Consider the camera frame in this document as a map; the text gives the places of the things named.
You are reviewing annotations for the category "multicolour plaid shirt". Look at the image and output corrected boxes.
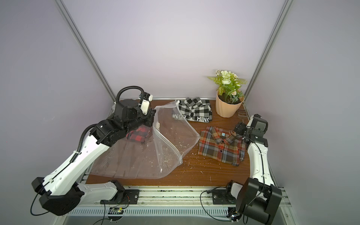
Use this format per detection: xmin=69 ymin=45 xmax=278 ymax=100
xmin=198 ymin=126 xmax=246 ymax=167

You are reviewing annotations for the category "red black plaid shirt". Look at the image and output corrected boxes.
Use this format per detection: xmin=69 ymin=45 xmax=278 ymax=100
xmin=126 ymin=126 xmax=151 ymax=143

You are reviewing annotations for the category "clear plastic vacuum bag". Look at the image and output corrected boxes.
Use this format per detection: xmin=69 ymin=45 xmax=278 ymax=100
xmin=91 ymin=100 xmax=200 ymax=179

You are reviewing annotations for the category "black white plaid shirt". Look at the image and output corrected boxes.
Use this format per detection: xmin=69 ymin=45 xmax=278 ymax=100
xmin=172 ymin=97 xmax=212 ymax=123

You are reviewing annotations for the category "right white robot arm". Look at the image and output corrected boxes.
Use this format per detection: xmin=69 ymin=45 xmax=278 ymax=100
xmin=226 ymin=114 xmax=282 ymax=225

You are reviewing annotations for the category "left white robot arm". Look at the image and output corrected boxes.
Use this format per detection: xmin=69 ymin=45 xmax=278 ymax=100
xmin=31 ymin=98 xmax=156 ymax=216

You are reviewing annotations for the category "peach flower pot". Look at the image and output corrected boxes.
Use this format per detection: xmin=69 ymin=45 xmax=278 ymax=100
xmin=216 ymin=95 xmax=245 ymax=118

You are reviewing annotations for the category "green artificial plant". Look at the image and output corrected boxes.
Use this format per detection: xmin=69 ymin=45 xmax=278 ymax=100
xmin=208 ymin=70 xmax=247 ymax=105

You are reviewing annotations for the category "right circuit board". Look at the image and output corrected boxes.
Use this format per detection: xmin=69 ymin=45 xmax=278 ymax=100
xmin=226 ymin=207 xmax=242 ymax=223

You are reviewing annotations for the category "circuit board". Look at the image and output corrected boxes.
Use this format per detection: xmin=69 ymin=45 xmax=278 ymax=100
xmin=107 ymin=207 xmax=124 ymax=222
xmin=226 ymin=207 xmax=242 ymax=223

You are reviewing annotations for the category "left circuit board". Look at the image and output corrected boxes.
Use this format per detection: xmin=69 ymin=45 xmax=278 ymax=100
xmin=107 ymin=207 xmax=124 ymax=222

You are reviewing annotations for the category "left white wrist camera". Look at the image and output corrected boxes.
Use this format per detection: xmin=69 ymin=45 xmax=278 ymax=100
xmin=140 ymin=92 xmax=153 ymax=115

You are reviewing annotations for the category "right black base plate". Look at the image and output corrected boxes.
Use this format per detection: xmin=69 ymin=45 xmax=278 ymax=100
xmin=211 ymin=189 xmax=236 ymax=205

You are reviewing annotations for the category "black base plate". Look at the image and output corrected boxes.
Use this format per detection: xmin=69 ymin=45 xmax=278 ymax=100
xmin=100 ymin=189 xmax=140 ymax=205
xmin=211 ymin=189 xmax=236 ymax=205

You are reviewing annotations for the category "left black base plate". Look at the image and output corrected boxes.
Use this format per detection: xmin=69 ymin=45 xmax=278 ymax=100
xmin=100 ymin=189 xmax=140 ymax=205

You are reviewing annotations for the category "aluminium mounting rail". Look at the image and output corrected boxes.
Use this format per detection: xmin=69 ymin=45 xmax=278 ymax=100
xmin=60 ymin=185 xmax=292 ymax=217

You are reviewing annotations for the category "right black base cable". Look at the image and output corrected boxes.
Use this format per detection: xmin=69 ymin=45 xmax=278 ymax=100
xmin=199 ymin=187 xmax=234 ymax=222

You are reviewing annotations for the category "black base cable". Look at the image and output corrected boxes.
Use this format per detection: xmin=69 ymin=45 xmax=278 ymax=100
xmin=92 ymin=193 xmax=130 ymax=225
xmin=199 ymin=187 xmax=234 ymax=222

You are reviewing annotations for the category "left black base cable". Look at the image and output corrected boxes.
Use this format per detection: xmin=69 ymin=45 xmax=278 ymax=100
xmin=92 ymin=193 xmax=130 ymax=225

